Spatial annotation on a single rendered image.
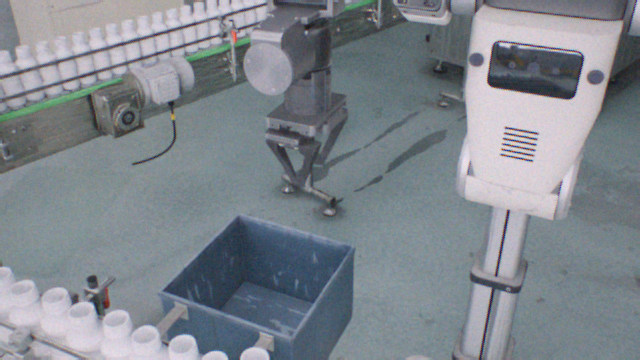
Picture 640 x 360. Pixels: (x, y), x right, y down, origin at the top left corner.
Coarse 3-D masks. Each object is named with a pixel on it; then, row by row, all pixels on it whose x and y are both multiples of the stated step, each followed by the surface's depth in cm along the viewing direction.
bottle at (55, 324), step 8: (56, 288) 96; (64, 288) 95; (48, 296) 95; (56, 296) 96; (64, 296) 96; (48, 304) 93; (56, 304) 93; (64, 304) 94; (72, 304) 99; (48, 312) 94; (56, 312) 94; (64, 312) 94; (48, 320) 95; (56, 320) 94; (64, 320) 95; (48, 328) 94; (56, 328) 94; (64, 328) 94; (48, 336) 95; (56, 336) 95; (64, 336) 95; (64, 344) 96; (56, 352) 97
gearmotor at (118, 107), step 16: (160, 64) 210; (176, 64) 212; (128, 80) 205; (144, 80) 203; (160, 80) 203; (176, 80) 207; (192, 80) 216; (96, 96) 199; (112, 96) 198; (128, 96) 201; (144, 96) 204; (160, 96) 204; (176, 96) 209; (96, 112) 205; (112, 112) 199; (128, 112) 202; (112, 128) 201; (128, 128) 204; (144, 160) 228
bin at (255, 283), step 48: (240, 240) 153; (288, 240) 147; (336, 240) 141; (192, 288) 137; (240, 288) 159; (288, 288) 155; (336, 288) 134; (192, 336) 129; (240, 336) 122; (288, 336) 116; (336, 336) 142
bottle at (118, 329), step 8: (112, 312) 91; (120, 312) 91; (104, 320) 90; (112, 320) 92; (120, 320) 92; (128, 320) 90; (104, 328) 89; (112, 328) 89; (120, 328) 89; (128, 328) 90; (104, 336) 93; (112, 336) 89; (120, 336) 90; (128, 336) 91; (104, 344) 91; (112, 344) 90; (120, 344) 90; (128, 344) 91; (104, 352) 90; (112, 352) 90; (120, 352) 90; (128, 352) 90
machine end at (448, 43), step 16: (464, 16) 438; (432, 32) 461; (448, 32) 452; (464, 32) 443; (432, 48) 467; (448, 48) 457; (464, 48) 448; (624, 48) 429; (464, 64) 455; (624, 64) 442; (608, 80) 459
